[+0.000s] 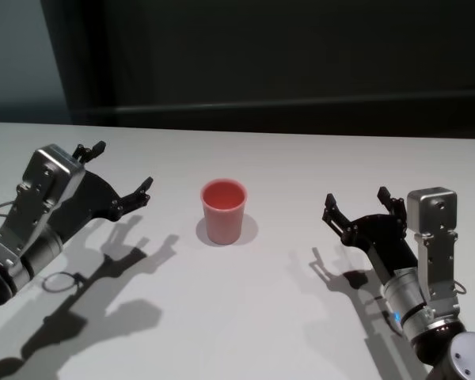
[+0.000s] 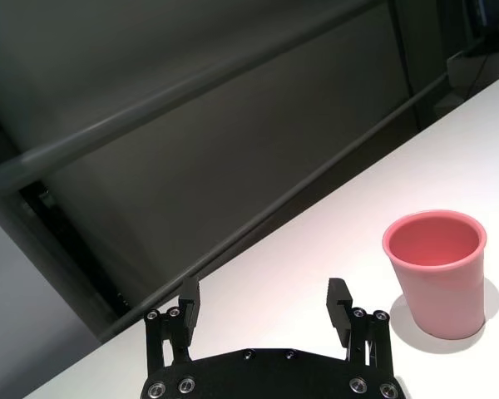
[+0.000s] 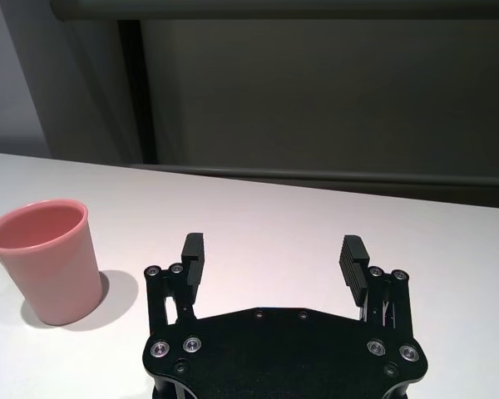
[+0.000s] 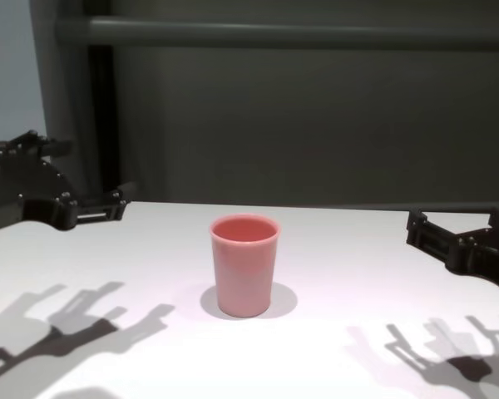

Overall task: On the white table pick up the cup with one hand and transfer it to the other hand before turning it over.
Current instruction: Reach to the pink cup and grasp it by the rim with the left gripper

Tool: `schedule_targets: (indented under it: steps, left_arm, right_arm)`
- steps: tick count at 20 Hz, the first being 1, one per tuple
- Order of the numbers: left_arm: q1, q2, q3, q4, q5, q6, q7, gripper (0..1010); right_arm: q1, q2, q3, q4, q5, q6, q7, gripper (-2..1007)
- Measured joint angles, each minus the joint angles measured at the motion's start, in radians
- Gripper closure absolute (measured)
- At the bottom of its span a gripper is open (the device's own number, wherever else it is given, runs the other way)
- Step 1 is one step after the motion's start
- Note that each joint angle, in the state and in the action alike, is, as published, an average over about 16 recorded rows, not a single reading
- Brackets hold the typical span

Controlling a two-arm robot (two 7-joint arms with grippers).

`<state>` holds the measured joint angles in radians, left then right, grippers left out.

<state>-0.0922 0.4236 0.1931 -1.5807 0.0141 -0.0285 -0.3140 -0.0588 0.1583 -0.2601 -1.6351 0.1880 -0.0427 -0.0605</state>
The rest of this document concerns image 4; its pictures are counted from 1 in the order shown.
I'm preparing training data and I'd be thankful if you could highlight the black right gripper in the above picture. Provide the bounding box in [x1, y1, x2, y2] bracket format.
[405, 204, 499, 301]

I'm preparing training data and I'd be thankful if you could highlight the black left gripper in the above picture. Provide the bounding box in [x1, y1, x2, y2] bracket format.
[0, 130, 138, 234]

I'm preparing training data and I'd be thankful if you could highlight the pink plastic cup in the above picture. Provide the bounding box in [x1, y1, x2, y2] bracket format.
[209, 213, 283, 320]

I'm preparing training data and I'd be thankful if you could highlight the thick grey horizontal bar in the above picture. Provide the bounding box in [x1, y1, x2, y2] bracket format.
[53, 16, 499, 46]

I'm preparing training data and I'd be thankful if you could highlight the black vertical post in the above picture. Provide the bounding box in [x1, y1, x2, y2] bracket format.
[86, 43, 118, 201]

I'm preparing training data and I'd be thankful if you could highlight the grey frame upright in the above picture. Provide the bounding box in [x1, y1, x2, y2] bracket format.
[31, 0, 92, 201]

